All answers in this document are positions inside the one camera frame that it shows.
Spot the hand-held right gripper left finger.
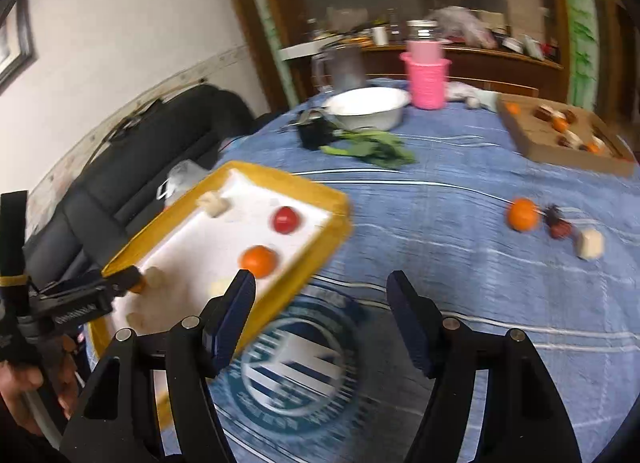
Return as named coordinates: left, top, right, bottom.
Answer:
left=60, top=268, right=257, bottom=463

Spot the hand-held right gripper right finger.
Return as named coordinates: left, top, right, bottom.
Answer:
left=386, top=270, right=583, bottom=463

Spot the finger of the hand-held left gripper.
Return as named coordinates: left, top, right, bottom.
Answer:
left=101, top=265, right=145, bottom=295

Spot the yellow tray with white base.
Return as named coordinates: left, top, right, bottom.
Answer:
left=87, top=160, right=351, bottom=431

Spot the red tomato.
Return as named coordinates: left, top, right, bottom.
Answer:
left=271, top=206, right=301, bottom=235

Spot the white round food piece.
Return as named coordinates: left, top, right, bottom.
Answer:
left=197, top=192, right=231, bottom=218

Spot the person's left hand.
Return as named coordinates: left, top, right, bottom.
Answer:
left=0, top=338, right=81, bottom=436

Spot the blue plaid tablecloth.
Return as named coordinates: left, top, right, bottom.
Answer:
left=85, top=78, right=640, bottom=463

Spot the black sofa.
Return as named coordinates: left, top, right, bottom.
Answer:
left=22, top=84, right=256, bottom=294

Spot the grey tube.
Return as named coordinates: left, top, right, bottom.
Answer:
left=24, top=390, right=63, bottom=450

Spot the clear plastic bag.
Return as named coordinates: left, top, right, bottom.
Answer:
left=160, top=160, right=211, bottom=200

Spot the small dark fruit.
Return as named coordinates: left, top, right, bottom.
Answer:
left=542, top=204, right=572, bottom=240

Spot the green leafy vegetable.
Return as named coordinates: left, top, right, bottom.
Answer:
left=320, top=129, right=417, bottom=169

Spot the large white food cube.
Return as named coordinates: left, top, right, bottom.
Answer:
left=575, top=228, right=605, bottom=260

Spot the black cup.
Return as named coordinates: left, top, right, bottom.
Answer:
left=295, top=110, right=337, bottom=150

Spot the white bowl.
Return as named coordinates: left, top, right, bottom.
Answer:
left=325, top=88, right=411, bottom=131

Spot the shallow cardboard box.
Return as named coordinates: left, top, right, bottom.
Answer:
left=496, top=93, right=636, bottom=178

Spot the white crumpled cloth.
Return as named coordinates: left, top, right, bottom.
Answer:
left=446, top=82, right=499, bottom=110

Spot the wooden sideboard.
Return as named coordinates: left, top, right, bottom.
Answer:
left=280, top=38, right=566, bottom=96

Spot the white flat board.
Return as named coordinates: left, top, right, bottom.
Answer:
left=280, top=40, right=332, bottom=62

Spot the glass jar with pink drink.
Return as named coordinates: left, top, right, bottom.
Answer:
left=405, top=20, right=443, bottom=64

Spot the crumpled translucent plastic bag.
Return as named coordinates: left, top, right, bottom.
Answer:
left=435, top=6, right=493, bottom=46

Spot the dark framed wall picture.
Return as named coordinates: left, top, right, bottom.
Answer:
left=0, top=0, right=38, bottom=94

